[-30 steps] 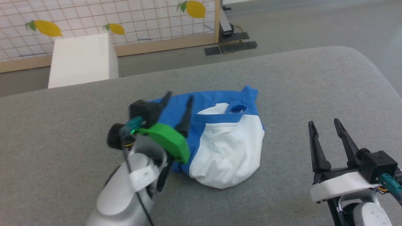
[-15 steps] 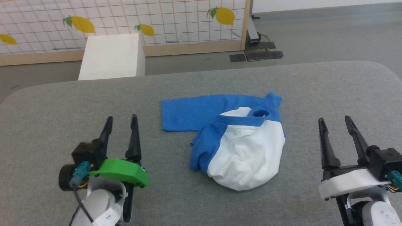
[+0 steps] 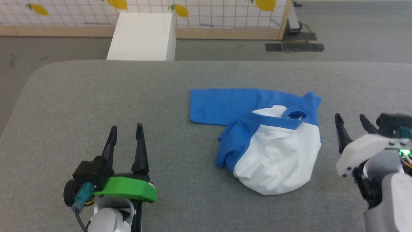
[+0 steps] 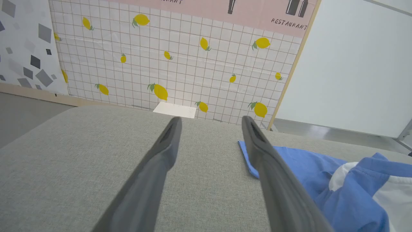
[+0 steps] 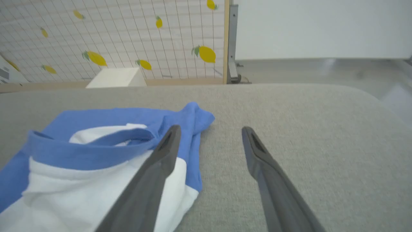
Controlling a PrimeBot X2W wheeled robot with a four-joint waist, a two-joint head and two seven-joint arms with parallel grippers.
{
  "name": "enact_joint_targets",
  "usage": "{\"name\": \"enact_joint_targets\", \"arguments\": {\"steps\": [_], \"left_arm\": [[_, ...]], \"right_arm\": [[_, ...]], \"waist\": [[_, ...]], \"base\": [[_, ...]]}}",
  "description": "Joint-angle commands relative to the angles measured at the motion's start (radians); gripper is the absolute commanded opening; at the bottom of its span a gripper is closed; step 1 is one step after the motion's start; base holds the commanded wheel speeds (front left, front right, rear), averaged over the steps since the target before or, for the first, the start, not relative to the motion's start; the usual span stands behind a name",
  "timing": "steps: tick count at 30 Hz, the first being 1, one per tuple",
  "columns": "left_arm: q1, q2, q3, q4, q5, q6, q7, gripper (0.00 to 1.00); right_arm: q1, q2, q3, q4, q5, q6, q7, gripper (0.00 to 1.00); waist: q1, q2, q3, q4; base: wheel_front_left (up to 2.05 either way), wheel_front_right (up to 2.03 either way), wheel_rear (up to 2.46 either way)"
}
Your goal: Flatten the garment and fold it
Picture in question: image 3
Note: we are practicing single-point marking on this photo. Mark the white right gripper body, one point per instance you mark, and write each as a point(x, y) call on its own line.
point(360, 149)

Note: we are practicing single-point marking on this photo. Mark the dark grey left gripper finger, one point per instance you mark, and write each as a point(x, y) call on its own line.
point(140, 154)
point(110, 145)

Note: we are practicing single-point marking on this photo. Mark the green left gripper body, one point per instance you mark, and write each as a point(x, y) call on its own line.
point(128, 188)

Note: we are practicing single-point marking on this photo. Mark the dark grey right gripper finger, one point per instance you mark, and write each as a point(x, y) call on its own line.
point(343, 135)
point(368, 126)

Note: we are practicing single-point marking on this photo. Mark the blue and white long-sleeve shirt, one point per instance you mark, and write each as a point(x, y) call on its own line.
point(276, 151)

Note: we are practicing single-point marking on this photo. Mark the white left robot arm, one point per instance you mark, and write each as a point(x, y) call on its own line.
point(109, 220)

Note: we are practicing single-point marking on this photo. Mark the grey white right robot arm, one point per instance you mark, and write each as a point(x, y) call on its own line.
point(396, 199)

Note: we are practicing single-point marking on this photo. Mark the grey fabric table cover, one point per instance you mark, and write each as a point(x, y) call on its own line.
point(96, 106)

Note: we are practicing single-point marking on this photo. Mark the small black floor patch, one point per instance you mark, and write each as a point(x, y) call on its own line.
point(274, 47)

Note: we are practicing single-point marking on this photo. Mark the white rectangular box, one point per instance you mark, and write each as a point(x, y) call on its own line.
point(141, 37)

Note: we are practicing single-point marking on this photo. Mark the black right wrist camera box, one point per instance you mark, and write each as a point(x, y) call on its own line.
point(392, 124)

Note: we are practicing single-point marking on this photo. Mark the large dark floor base plate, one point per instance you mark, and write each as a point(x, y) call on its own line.
point(302, 46)

